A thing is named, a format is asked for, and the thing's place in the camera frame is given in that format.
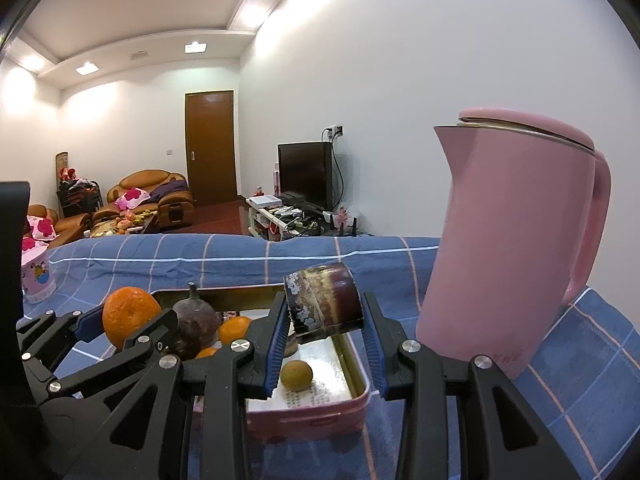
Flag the pink cartoon mug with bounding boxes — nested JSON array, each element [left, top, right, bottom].
[[21, 247, 57, 304]]

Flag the brown leather sofa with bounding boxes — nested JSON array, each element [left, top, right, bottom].
[[25, 204, 93, 248]]

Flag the pink electric kettle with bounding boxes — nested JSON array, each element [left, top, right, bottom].
[[416, 106, 612, 381]]

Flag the dark purple mangosteen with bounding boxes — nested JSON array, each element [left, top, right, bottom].
[[167, 282, 221, 361]]

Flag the brown longan fruit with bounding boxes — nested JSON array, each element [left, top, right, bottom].
[[279, 359, 314, 393]]

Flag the large orange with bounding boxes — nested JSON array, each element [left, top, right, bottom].
[[102, 286, 163, 351]]

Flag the medium orange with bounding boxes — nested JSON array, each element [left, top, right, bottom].
[[217, 315, 253, 346]]

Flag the black router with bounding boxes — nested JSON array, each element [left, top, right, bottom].
[[325, 215, 361, 237]]

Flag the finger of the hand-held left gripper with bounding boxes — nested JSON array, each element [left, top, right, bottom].
[[16, 304, 108, 378], [36, 308, 179, 413]]

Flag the black television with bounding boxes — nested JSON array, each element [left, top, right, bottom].
[[277, 141, 335, 211]]

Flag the printed paper leaflet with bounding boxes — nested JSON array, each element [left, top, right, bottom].
[[245, 332, 346, 413]]

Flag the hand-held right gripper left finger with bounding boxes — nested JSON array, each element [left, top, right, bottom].
[[69, 291, 291, 480]]

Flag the blue checked tablecloth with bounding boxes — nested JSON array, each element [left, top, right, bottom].
[[15, 232, 640, 480]]

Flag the brown leather armchair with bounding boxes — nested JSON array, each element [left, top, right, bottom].
[[105, 170, 196, 233]]

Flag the purple sugarcane piece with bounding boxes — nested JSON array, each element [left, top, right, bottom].
[[282, 261, 363, 345]]

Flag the brown wooden door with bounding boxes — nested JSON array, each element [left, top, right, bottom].
[[184, 91, 238, 207]]

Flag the pink metal tin box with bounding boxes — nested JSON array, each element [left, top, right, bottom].
[[150, 283, 372, 445]]

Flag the coffee table with food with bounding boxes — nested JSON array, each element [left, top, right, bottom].
[[82, 210, 161, 238]]

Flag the white television stand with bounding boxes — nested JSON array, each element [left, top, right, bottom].
[[246, 195, 326, 241]]

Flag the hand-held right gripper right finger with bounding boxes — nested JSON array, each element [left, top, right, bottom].
[[361, 291, 582, 480]]

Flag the black rack with clothes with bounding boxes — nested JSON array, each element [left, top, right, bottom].
[[57, 177, 104, 218]]

